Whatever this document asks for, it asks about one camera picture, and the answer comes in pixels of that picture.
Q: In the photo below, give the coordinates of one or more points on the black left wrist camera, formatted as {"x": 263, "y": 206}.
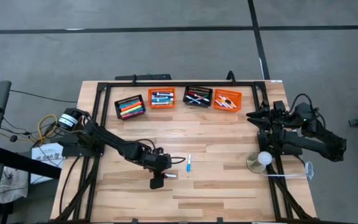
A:
{"x": 157, "y": 182}

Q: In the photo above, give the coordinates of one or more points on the blue Sharpie highlighter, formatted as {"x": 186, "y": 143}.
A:
{"x": 131, "y": 104}

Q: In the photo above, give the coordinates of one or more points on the purple cap white marker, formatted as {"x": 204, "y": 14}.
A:
{"x": 218, "y": 103}

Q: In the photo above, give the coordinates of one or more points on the black arched clamp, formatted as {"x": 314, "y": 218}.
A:
{"x": 230, "y": 75}

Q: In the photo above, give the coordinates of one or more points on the red slim marker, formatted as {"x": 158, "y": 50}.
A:
{"x": 198, "y": 96}

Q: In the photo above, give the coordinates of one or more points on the orange highlighter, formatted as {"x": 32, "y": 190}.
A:
{"x": 131, "y": 109}

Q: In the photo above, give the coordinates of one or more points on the teal Expo marker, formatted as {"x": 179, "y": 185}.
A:
{"x": 166, "y": 100}

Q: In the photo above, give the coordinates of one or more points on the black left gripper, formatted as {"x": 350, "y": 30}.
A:
{"x": 160, "y": 161}

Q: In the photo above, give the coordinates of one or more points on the black power strip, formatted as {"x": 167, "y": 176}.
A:
{"x": 141, "y": 76}

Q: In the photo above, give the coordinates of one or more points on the yellow-green Sharpie highlighter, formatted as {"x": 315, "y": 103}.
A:
{"x": 132, "y": 111}

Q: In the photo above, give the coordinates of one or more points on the purple slim marker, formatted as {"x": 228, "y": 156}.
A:
{"x": 193, "y": 100}

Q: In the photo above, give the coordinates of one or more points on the bright green Expo marker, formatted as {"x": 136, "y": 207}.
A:
{"x": 163, "y": 103}

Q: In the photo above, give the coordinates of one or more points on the orange plastic basket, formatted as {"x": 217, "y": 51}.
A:
{"x": 162, "y": 106}
{"x": 238, "y": 93}

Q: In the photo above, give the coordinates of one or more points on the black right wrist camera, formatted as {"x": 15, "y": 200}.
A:
{"x": 280, "y": 105}

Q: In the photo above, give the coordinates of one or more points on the black cap white marker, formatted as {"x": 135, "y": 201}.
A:
{"x": 228, "y": 101}

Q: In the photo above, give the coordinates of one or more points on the white bulb table lamp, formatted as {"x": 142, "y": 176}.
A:
{"x": 264, "y": 158}

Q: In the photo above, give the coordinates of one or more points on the blue Expo marker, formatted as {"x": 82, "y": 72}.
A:
{"x": 162, "y": 97}

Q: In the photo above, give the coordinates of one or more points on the green cap slim marker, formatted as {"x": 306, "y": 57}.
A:
{"x": 204, "y": 100}

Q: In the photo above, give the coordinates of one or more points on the blue cap white marker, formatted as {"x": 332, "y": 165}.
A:
{"x": 189, "y": 163}

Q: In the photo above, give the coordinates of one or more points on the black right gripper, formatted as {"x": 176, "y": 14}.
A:
{"x": 275, "y": 119}

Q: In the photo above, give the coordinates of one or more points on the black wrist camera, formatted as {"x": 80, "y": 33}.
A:
{"x": 157, "y": 182}
{"x": 280, "y": 105}

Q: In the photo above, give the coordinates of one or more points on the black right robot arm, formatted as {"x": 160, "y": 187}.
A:
{"x": 315, "y": 140}

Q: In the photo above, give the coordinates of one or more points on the pink Sharpie highlighter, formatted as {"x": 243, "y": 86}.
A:
{"x": 132, "y": 114}

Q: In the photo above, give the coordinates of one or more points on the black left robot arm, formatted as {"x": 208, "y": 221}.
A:
{"x": 110, "y": 141}

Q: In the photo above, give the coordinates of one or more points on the white printed cloth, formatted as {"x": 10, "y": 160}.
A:
{"x": 11, "y": 183}

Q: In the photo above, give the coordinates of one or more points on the white printed paper sheet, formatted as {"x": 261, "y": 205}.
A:
{"x": 47, "y": 155}

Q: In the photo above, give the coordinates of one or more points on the yellow cap white marker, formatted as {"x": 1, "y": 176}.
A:
{"x": 225, "y": 104}

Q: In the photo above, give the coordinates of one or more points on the black plastic basket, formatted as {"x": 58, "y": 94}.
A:
{"x": 186, "y": 90}
{"x": 117, "y": 113}

